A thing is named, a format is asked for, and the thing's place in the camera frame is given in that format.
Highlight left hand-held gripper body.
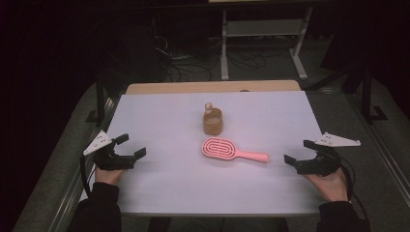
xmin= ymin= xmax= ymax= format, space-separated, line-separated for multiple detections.
xmin=82 ymin=130 xmax=136 ymax=171

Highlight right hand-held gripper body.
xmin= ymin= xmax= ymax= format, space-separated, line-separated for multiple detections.
xmin=295 ymin=130 xmax=362 ymax=178

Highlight pink hairbrush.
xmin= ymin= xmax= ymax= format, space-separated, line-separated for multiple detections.
xmin=201 ymin=136 xmax=271 ymax=164

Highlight person's left hand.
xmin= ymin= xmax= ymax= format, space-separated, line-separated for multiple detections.
xmin=94 ymin=167 xmax=126 ymax=187

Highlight person's right hand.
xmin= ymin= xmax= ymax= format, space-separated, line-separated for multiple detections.
xmin=304 ymin=166 xmax=351 ymax=203

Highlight white table sheet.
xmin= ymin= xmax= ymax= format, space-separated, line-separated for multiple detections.
xmin=78 ymin=90 xmax=327 ymax=216

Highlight black metal stand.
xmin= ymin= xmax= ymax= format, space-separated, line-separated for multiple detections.
xmin=85 ymin=69 xmax=128 ymax=129
xmin=306 ymin=61 xmax=390 ymax=126

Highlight wooden table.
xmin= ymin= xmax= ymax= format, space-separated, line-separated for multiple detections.
xmin=125 ymin=79 xmax=303 ymax=96

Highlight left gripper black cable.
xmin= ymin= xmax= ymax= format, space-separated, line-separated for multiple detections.
xmin=79 ymin=156 xmax=98 ymax=198

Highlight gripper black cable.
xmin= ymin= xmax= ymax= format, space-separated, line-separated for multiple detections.
xmin=79 ymin=156 xmax=98 ymax=198
xmin=338 ymin=157 xmax=369 ymax=220

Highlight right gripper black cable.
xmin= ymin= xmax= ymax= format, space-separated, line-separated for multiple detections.
xmin=338 ymin=157 xmax=369 ymax=220

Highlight black floor cables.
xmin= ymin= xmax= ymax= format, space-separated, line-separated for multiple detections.
xmin=154 ymin=32 xmax=291 ymax=82

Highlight white metal desk frame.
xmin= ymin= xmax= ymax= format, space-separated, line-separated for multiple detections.
xmin=220 ymin=6 xmax=314 ymax=81

